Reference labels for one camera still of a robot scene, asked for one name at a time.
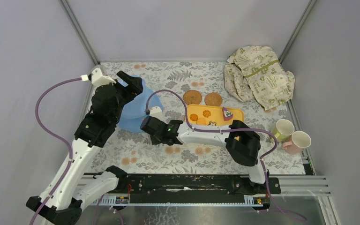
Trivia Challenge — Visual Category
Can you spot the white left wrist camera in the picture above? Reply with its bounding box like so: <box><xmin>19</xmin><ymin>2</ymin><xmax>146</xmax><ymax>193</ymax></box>
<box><xmin>80</xmin><ymin>67</ymin><xmax>116</xmax><ymax>87</ymax></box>

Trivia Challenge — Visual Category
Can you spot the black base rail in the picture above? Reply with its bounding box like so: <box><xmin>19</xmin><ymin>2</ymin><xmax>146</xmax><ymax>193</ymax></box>
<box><xmin>109</xmin><ymin>173</ymin><xmax>281</xmax><ymax>195</ymax></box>

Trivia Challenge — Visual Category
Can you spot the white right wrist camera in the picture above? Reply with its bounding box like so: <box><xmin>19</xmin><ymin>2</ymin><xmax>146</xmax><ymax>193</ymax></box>
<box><xmin>146</xmin><ymin>106</ymin><xmax>164</xmax><ymax>121</ymax></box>

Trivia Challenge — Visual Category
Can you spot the orange waffle cookie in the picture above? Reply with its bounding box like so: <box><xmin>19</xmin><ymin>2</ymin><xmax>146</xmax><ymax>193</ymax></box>
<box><xmin>196</xmin><ymin>118</ymin><xmax>207</xmax><ymax>125</ymax></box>

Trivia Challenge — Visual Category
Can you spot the floral tablecloth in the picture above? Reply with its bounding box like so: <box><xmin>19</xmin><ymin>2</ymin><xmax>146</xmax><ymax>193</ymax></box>
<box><xmin>86</xmin><ymin>62</ymin><xmax>290</xmax><ymax>174</ymax></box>

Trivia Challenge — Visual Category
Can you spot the yellow serving tray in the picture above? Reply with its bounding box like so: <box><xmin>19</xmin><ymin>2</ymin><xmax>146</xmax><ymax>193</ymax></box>
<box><xmin>187</xmin><ymin>104</ymin><xmax>244</xmax><ymax>126</ymax></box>

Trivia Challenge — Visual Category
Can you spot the green paper cup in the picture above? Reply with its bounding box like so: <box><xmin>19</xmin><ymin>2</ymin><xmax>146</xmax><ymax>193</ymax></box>
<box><xmin>270</xmin><ymin>119</ymin><xmax>295</xmax><ymax>143</ymax></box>

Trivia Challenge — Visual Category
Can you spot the orange flower cookie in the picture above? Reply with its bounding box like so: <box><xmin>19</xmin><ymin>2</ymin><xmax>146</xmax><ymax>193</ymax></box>
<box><xmin>202</xmin><ymin>110</ymin><xmax>211</xmax><ymax>118</ymax></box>

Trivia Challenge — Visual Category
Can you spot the orange round cookie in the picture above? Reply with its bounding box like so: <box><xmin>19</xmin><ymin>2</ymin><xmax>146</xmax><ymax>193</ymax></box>
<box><xmin>189</xmin><ymin>113</ymin><xmax>199</xmax><ymax>121</ymax></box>

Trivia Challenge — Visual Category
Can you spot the printed cloth bag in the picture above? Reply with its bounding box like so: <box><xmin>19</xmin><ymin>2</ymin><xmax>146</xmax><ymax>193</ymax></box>
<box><xmin>223</xmin><ymin>45</ymin><xmax>295</xmax><ymax>111</ymax></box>

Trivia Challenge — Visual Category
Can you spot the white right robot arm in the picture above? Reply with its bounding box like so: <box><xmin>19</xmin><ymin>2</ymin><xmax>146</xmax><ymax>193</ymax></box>
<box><xmin>140</xmin><ymin>116</ymin><xmax>269</xmax><ymax>193</ymax></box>

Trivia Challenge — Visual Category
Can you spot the blue three-tier cake stand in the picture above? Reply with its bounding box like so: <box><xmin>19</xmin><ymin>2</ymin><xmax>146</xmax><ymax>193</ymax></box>
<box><xmin>117</xmin><ymin>79</ymin><xmax>153</xmax><ymax>133</ymax></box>

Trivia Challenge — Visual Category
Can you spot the woven rattan coaster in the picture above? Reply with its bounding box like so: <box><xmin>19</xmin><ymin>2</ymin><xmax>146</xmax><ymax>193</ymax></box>
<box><xmin>204</xmin><ymin>92</ymin><xmax>223</xmax><ymax>106</ymax></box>
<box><xmin>182</xmin><ymin>90</ymin><xmax>202</xmax><ymax>105</ymax></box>

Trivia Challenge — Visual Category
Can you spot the star shaped cookie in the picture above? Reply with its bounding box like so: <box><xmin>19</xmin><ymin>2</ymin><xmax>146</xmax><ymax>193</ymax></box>
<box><xmin>208</xmin><ymin>121</ymin><xmax>217</xmax><ymax>126</ymax></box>

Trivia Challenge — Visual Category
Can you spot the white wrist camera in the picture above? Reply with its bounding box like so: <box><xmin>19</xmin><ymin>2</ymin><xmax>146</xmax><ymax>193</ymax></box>
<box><xmin>80</xmin><ymin>67</ymin><xmax>116</xmax><ymax>87</ymax></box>
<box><xmin>146</xmin><ymin>106</ymin><xmax>164</xmax><ymax>121</ymax></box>

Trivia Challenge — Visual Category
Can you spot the purple cake slice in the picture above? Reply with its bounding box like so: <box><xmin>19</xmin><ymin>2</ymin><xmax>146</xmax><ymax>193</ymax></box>
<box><xmin>222</xmin><ymin>107</ymin><xmax>233</xmax><ymax>121</ymax></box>

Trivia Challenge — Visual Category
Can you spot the pink paper cup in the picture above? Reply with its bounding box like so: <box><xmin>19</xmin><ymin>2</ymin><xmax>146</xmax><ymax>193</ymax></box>
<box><xmin>282</xmin><ymin>131</ymin><xmax>312</xmax><ymax>154</ymax></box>

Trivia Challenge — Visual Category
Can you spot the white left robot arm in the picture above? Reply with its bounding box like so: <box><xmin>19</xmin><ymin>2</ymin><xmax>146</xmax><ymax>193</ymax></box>
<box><xmin>26</xmin><ymin>67</ymin><xmax>143</xmax><ymax>225</ymax></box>

